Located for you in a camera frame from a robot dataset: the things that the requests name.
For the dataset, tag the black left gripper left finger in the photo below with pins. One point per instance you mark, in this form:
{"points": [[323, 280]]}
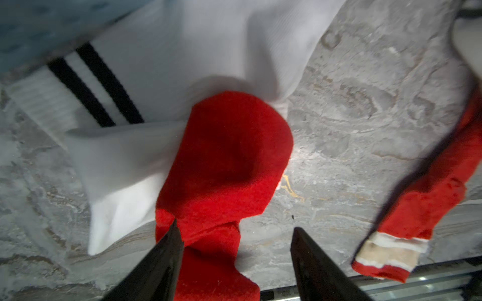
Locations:
{"points": [[156, 275]]}

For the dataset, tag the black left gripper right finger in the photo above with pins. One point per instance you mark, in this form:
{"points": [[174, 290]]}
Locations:
{"points": [[317, 276]]}

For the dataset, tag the red santa sock front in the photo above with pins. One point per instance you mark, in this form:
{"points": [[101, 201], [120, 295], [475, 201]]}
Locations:
{"points": [[233, 153]]}

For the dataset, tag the red white striped sock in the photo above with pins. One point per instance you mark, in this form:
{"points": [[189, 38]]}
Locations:
{"points": [[392, 251]]}

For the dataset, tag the light blue left basket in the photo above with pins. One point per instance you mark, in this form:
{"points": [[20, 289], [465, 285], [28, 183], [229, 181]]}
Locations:
{"points": [[31, 29]]}

